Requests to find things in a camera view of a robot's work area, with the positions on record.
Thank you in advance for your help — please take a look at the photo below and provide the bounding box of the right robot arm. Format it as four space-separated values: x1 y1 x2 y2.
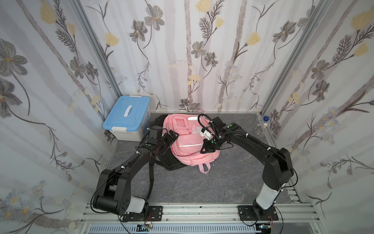
201 121 295 220

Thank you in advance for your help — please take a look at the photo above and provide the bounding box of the pink backpack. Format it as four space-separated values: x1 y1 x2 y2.
163 114 220 174

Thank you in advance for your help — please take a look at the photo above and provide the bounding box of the black backpack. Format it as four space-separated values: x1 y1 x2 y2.
145 113 189 201

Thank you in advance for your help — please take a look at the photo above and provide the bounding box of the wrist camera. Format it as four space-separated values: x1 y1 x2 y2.
197 114 225 140
142 125 167 146

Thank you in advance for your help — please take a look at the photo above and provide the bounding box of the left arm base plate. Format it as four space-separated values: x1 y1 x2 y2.
120 206 163 222

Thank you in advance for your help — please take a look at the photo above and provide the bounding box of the clear bottle with blue cap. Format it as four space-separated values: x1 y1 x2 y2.
255 113 269 137

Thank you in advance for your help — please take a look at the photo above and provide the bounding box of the aluminium frame rail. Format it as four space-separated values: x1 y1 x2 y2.
78 203 326 234

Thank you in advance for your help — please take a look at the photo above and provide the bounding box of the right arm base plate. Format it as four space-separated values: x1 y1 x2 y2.
237 205 279 222

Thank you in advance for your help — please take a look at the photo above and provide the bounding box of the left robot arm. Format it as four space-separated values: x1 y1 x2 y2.
90 126 179 216

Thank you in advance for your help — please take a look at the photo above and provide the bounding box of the white box with blue lid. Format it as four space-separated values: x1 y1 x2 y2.
102 96 151 142

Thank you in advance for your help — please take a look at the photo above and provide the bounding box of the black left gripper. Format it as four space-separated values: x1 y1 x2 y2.
156 130 180 152

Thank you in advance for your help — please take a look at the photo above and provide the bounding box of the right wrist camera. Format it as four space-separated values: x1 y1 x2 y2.
197 114 225 140

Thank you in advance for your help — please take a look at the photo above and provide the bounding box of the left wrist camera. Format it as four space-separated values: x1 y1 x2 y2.
142 125 167 146

